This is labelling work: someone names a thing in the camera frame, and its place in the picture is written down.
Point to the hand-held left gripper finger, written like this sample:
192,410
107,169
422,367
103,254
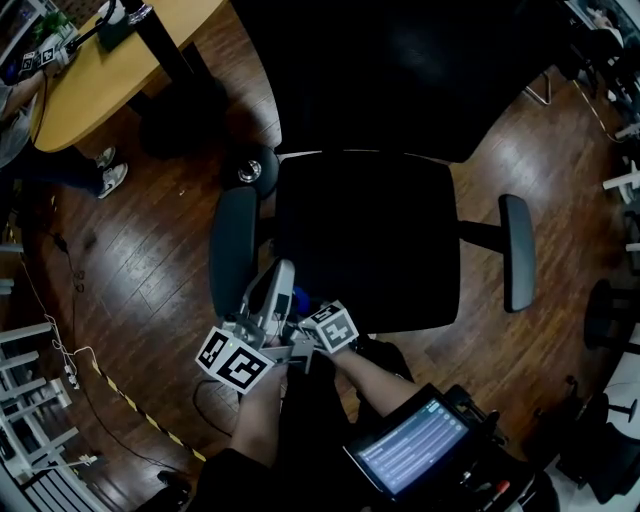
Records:
286,285
260,295

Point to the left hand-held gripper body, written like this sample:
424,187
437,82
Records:
235,365

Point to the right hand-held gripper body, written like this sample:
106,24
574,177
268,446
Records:
335,332

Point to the blue fluffy cloth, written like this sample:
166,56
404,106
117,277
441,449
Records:
301,299

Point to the black office chair seat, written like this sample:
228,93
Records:
370,240

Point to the person's right forearm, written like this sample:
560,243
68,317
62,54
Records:
375,382

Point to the person's left forearm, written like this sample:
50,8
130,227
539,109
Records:
260,420

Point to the gray padded chair armrest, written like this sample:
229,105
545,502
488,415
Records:
232,250
517,252

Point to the yellow black hazard tape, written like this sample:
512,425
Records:
145,415

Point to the person's body in black clothing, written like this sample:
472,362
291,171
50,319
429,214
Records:
310,440

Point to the black disc with chrome centre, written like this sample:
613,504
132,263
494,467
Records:
265,165

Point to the black chest-mounted tablet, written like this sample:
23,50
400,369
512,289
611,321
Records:
410,445

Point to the white power strip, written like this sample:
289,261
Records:
87,458

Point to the white metal rack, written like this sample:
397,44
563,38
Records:
25,332

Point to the black mesh chair backrest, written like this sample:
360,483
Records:
400,75

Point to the yellow wooden table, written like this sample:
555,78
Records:
100,85

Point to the black round stool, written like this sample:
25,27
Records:
607,315

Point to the black gooseneck lamp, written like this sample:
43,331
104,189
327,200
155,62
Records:
117,34

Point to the black swivel chair base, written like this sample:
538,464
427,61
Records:
615,450

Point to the white table foot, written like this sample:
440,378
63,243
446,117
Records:
625,181

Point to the green plant in white pot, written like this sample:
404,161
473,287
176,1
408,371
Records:
52,24

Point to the black chest rig mount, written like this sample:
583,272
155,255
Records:
480,480

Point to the chrome cantilever chair frame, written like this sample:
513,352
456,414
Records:
548,90

